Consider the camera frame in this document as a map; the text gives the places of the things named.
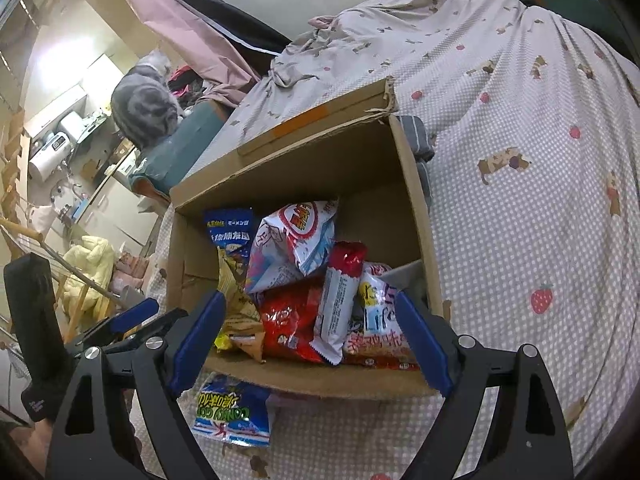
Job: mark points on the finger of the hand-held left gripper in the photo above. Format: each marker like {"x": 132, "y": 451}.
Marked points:
{"x": 162, "y": 321}
{"x": 135, "y": 312}

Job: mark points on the teal pillow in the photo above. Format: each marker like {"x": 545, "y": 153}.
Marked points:
{"x": 175, "y": 160}

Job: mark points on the blue green snack packet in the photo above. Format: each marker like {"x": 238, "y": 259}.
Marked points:
{"x": 230, "y": 410}

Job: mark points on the teal cushion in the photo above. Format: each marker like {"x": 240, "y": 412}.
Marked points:
{"x": 575, "y": 0}

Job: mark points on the dark blue snack packet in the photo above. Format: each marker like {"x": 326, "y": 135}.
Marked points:
{"x": 227, "y": 232}

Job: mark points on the pink cloth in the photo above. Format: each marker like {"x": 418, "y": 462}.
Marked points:
{"x": 190, "y": 30}

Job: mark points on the checked printed blanket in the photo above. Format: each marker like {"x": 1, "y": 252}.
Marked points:
{"x": 525, "y": 210}

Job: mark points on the pile of dark clothes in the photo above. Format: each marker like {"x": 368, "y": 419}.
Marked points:
{"x": 182, "y": 85}

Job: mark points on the cardboard box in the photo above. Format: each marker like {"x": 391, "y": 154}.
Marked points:
{"x": 320, "y": 170}

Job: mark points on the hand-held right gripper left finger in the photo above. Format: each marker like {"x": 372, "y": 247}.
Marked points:
{"x": 197, "y": 340}

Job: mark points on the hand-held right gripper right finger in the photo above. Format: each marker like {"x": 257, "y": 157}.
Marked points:
{"x": 425, "y": 345}

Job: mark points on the white water heater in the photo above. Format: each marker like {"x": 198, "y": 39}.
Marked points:
{"x": 47, "y": 157}

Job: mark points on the white snack stick red end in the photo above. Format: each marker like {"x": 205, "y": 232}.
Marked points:
{"x": 337, "y": 310}

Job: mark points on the grey tabby cat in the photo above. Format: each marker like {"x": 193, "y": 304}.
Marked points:
{"x": 142, "y": 105}

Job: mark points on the white red blue snack bag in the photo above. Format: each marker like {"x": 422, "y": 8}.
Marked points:
{"x": 300, "y": 240}

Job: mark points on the grey striped cloth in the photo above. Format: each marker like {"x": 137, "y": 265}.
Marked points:
{"x": 420, "y": 135}

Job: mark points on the yellow snack bag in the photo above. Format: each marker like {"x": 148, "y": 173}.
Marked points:
{"x": 235, "y": 310}

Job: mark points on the pale yellow blanket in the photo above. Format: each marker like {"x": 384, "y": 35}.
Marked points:
{"x": 90, "y": 260}

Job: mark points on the white pink snack packet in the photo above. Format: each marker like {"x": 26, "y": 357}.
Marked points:
{"x": 380, "y": 330}

